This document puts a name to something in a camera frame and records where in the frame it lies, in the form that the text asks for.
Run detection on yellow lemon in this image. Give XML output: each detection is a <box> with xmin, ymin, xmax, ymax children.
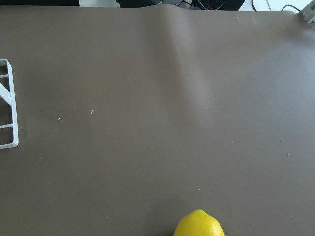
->
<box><xmin>173</xmin><ymin>209</ymin><xmax>225</xmax><ymax>236</ymax></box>

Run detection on white cup rack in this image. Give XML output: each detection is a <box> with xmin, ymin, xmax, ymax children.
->
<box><xmin>0</xmin><ymin>59</ymin><xmax>19</xmax><ymax>149</ymax></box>

